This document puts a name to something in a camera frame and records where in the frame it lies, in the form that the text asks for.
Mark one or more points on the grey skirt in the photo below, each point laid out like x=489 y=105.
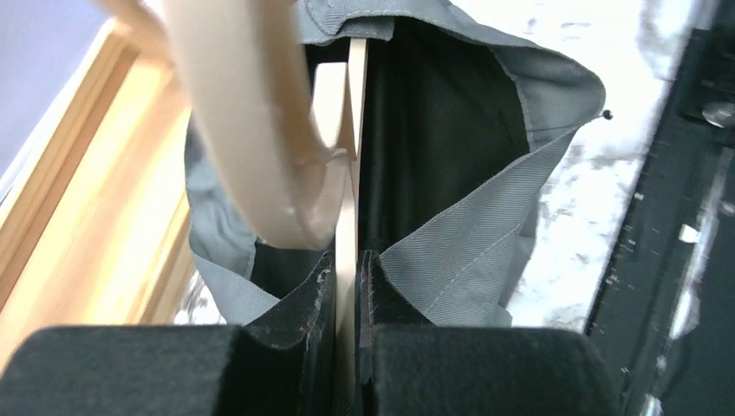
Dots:
x=461 y=125

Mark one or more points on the wooden hanger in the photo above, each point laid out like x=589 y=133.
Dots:
x=270 y=155

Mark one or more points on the wooden clothes rack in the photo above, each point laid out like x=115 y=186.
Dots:
x=97 y=231

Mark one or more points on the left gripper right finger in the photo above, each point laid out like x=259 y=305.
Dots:
x=406 y=365

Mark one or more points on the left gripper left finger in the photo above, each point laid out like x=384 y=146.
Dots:
x=280 y=364

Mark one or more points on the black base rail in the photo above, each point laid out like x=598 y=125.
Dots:
x=663 y=317

